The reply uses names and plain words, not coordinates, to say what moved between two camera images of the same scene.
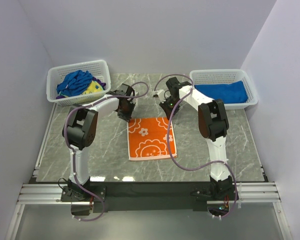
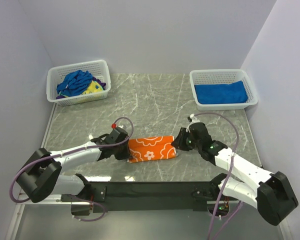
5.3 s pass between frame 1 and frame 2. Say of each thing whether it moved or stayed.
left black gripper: moved
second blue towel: stayed
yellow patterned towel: stayed
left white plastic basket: stayed
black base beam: stayed
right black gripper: moved
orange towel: moved
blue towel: stayed
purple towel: stayed
